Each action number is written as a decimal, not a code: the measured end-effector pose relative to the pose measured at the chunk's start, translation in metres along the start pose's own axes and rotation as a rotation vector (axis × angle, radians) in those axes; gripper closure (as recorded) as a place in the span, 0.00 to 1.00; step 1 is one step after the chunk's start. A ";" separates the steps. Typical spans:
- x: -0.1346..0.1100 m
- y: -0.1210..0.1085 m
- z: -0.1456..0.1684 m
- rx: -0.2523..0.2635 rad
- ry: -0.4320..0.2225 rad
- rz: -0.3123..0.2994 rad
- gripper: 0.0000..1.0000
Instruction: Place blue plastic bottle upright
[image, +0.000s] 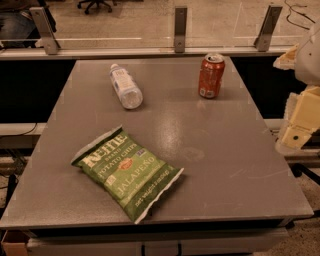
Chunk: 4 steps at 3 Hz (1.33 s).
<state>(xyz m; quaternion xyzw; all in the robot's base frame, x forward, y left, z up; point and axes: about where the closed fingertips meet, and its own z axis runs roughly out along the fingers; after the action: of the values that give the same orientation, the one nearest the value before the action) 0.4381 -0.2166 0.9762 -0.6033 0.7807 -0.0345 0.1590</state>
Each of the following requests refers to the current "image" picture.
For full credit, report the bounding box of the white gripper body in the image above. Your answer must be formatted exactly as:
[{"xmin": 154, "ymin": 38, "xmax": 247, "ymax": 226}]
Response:
[{"xmin": 295, "ymin": 20, "xmax": 320, "ymax": 86}]

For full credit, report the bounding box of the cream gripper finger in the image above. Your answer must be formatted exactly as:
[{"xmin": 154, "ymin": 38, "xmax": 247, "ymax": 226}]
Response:
[
  {"xmin": 275, "ymin": 86, "xmax": 320, "ymax": 154},
  {"xmin": 273, "ymin": 44, "xmax": 298, "ymax": 70}
]

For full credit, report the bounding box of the clear plastic water bottle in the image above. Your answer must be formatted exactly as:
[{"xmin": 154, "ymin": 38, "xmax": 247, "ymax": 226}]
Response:
[{"xmin": 110, "ymin": 64, "xmax": 143, "ymax": 110}]

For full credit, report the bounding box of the orange soda can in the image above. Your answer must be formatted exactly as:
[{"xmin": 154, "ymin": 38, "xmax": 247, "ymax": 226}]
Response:
[{"xmin": 198, "ymin": 53, "xmax": 225, "ymax": 99}]

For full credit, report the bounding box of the green jalapeno chips bag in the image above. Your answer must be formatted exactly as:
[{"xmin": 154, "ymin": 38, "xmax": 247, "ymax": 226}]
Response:
[{"xmin": 71, "ymin": 126, "xmax": 184, "ymax": 224}]

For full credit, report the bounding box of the black office chair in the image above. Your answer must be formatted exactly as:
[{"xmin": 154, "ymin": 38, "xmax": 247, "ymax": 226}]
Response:
[{"xmin": 77, "ymin": 0, "xmax": 113, "ymax": 15}]

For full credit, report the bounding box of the glass barrier panel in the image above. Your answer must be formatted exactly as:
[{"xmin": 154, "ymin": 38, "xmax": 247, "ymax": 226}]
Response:
[{"xmin": 0, "ymin": 0, "xmax": 320, "ymax": 49}]

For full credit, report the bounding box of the cardboard box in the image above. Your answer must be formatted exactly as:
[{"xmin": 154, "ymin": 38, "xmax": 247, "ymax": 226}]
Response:
[{"xmin": 1, "ymin": 230, "xmax": 29, "ymax": 256}]

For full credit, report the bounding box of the right metal glass bracket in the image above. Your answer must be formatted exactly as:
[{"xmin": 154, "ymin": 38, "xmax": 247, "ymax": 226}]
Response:
[{"xmin": 254, "ymin": 5, "xmax": 282, "ymax": 52}]

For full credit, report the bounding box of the metal glass bracket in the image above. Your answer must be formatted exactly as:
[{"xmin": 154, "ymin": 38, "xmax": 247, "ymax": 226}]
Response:
[
  {"xmin": 174, "ymin": 7, "xmax": 188, "ymax": 53},
  {"xmin": 30, "ymin": 7, "xmax": 59, "ymax": 55},
  {"xmin": 254, "ymin": 5, "xmax": 282, "ymax": 52}
]

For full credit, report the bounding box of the black floor cable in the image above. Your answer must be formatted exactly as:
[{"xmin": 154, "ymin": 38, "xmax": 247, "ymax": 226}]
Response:
[{"xmin": 283, "ymin": 0, "xmax": 317, "ymax": 31}]

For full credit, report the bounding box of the middle metal glass bracket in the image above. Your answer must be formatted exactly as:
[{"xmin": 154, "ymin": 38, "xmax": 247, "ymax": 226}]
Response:
[{"xmin": 174, "ymin": 7, "xmax": 188, "ymax": 53}]

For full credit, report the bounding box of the left metal glass bracket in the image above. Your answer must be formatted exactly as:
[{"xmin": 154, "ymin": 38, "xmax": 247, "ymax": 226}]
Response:
[{"xmin": 30, "ymin": 7, "xmax": 59, "ymax": 55}]

